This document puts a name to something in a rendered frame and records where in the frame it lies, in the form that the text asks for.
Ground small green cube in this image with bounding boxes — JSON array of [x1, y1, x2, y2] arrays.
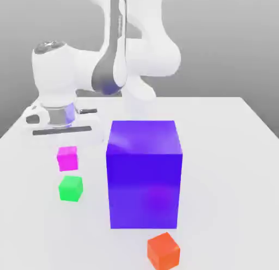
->
[[58, 175, 84, 203]]

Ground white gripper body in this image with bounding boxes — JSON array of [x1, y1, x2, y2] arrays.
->
[[21, 116, 105, 146]]

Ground small orange cube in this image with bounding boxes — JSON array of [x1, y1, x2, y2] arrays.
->
[[147, 231, 181, 270]]

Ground small magenta cube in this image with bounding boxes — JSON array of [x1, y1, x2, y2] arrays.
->
[[56, 145, 79, 172]]

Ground large purple box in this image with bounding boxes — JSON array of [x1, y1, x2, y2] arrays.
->
[[106, 120, 183, 230]]

